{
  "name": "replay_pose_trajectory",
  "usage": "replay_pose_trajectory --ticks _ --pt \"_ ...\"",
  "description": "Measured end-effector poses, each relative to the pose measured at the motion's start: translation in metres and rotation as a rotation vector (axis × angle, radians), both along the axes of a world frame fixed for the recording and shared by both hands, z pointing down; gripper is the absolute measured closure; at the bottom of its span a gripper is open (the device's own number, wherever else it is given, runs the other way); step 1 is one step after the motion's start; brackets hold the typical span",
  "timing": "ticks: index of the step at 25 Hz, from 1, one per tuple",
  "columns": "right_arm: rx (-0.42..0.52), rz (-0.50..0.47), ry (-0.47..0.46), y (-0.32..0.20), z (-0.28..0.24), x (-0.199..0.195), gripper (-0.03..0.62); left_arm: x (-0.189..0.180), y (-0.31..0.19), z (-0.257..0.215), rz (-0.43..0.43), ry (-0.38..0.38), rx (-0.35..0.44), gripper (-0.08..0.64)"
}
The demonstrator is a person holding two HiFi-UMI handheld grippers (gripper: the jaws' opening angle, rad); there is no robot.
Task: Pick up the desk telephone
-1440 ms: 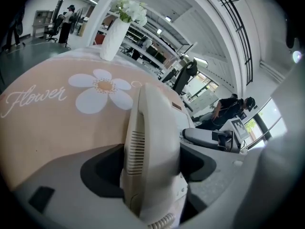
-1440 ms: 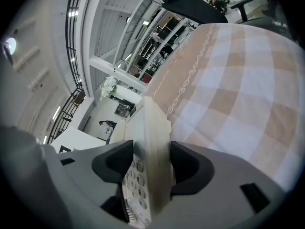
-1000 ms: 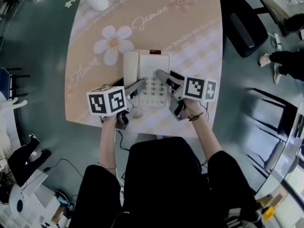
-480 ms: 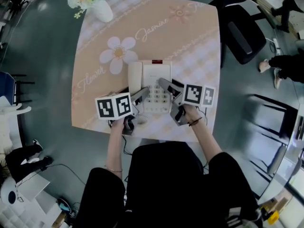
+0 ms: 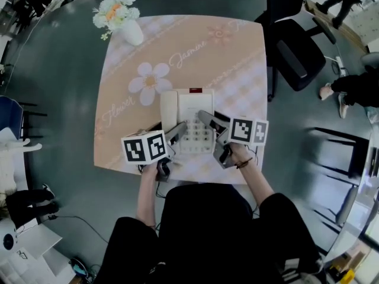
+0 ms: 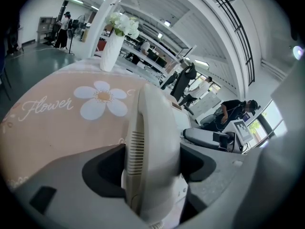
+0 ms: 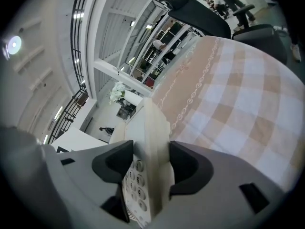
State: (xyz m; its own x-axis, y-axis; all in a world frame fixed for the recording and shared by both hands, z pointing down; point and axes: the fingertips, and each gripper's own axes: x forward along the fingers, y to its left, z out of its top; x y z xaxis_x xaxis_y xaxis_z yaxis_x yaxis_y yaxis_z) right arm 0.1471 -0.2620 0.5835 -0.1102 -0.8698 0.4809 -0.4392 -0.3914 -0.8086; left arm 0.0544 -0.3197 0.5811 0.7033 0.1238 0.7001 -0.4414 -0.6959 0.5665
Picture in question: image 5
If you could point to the white vase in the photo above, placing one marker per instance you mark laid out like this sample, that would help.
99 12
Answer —
133 32

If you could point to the person's body in black clothes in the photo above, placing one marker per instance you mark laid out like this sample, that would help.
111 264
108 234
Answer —
207 235

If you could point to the person's left hand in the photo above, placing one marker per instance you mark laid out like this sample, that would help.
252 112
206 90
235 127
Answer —
148 173

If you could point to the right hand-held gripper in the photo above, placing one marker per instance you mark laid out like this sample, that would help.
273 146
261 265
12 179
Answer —
245 132

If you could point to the person's right forearm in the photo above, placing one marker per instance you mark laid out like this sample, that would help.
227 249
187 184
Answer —
257 185

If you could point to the blue chair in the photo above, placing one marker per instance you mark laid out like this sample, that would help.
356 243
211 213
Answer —
10 115

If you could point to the person's right hand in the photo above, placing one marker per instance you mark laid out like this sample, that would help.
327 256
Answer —
240 154

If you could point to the white power strip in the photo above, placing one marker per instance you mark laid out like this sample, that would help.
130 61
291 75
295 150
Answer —
340 65

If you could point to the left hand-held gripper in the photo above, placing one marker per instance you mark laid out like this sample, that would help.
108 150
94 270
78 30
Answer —
142 148

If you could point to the white flower bouquet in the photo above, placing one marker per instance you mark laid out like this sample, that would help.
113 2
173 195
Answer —
115 12

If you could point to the person's left forearm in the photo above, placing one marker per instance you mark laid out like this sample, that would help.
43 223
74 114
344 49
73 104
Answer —
146 203

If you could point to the black office chair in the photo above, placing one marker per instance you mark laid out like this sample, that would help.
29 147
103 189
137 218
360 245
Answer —
296 58

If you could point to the pink floral tablecloth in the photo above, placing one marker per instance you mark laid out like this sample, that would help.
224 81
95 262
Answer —
183 49

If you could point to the black wrist band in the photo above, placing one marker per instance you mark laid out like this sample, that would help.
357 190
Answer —
244 163

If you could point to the black metal frame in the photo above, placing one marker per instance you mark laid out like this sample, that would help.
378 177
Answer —
340 152

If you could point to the beige telephone base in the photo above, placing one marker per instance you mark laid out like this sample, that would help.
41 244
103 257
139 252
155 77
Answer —
195 102

